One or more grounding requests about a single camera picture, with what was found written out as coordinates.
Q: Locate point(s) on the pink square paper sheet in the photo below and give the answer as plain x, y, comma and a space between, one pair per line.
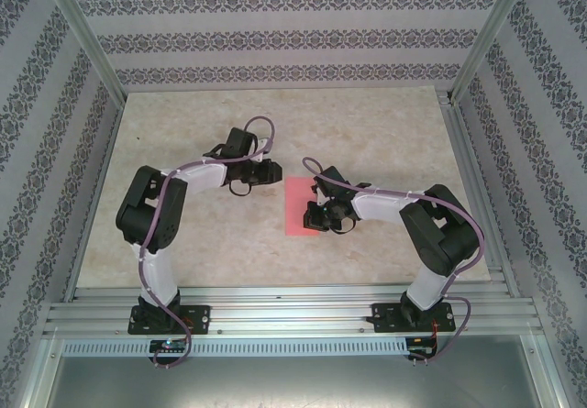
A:
293, 206

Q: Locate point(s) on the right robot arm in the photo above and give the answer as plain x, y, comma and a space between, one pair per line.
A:
440, 238

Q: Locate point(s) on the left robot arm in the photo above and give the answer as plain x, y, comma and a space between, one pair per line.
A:
147, 211

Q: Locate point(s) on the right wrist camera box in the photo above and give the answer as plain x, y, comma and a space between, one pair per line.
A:
322, 191

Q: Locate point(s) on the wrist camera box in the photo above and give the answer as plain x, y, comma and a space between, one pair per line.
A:
262, 145
322, 191

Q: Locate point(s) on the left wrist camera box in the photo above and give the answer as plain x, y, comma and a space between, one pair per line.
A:
262, 145

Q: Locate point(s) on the aluminium mounting rail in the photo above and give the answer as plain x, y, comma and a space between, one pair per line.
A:
293, 312

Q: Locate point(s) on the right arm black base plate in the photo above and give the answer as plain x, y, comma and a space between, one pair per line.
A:
383, 318

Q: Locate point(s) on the aluminium side rail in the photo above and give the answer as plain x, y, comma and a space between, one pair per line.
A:
95, 197
463, 151

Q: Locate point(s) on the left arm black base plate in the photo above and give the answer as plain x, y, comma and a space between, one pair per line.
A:
202, 318

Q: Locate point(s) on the aluminium frame post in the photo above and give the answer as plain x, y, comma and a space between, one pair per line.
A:
488, 36
85, 36

